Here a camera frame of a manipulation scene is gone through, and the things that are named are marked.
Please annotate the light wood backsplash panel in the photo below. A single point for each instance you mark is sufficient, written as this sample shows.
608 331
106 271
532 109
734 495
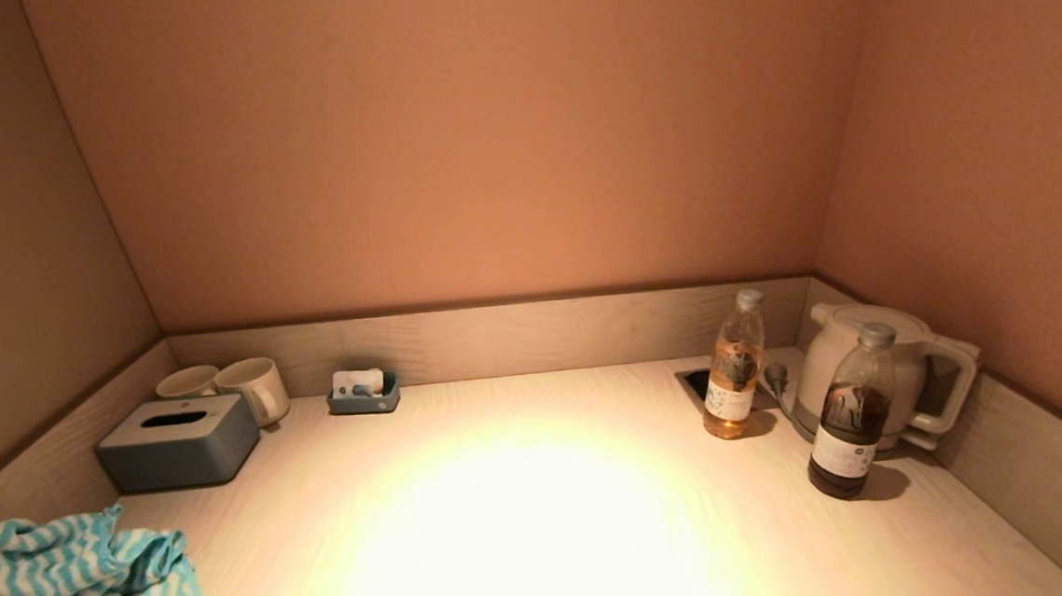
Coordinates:
1048 477
515 336
38 463

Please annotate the black recessed socket box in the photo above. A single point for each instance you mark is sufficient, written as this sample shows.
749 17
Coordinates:
696 382

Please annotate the white sachet packets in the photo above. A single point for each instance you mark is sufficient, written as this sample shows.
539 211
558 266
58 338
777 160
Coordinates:
355 382

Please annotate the small grey-blue tray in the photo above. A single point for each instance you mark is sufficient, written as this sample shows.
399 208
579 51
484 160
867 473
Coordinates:
366 405

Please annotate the amber tea plastic bottle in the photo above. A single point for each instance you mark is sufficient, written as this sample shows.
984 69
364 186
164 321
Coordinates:
733 387

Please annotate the white ceramic mug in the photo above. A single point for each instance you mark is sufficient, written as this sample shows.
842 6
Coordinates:
184 384
255 385

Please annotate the white electric kettle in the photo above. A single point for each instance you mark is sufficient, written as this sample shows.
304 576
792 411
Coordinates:
830 361

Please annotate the dark tea plastic bottle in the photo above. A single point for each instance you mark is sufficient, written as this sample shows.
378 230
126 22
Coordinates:
851 435

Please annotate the grey tissue box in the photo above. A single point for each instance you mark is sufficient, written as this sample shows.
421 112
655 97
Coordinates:
177 449

